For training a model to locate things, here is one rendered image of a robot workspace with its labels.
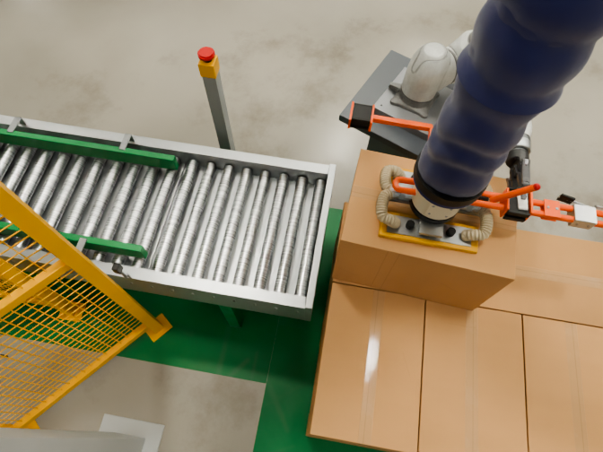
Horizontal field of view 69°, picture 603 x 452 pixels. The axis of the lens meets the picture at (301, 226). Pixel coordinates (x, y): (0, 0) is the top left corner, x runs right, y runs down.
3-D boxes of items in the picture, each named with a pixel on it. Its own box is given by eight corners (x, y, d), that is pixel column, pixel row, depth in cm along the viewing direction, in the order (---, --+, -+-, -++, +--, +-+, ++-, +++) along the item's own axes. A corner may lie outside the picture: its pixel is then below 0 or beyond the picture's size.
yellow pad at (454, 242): (377, 237, 154) (380, 230, 149) (380, 212, 158) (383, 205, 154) (476, 255, 152) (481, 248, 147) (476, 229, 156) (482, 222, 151)
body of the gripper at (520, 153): (533, 148, 150) (535, 170, 146) (522, 162, 158) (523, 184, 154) (511, 144, 151) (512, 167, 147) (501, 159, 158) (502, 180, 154)
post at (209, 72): (229, 189, 270) (196, 64, 180) (231, 179, 273) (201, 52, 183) (240, 191, 270) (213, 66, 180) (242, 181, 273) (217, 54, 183)
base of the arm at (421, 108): (396, 76, 209) (399, 66, 204) (440, 95, 205) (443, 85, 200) (380, 99, 201) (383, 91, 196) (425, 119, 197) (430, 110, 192)
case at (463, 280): (331, 277, 189) (339, 239, 153) (349, 198, 206) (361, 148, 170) (472, 311, 184) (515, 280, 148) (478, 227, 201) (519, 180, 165)
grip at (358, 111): (347, 127, 161) (348, 119, 157) (350, 109, 165) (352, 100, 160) (370, 132, 161) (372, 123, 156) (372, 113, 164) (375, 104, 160)
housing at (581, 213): (567, 227, 145) (575, 221, 141) (566, 209, 148) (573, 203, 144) (589, 230, 145) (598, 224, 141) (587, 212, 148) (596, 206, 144)
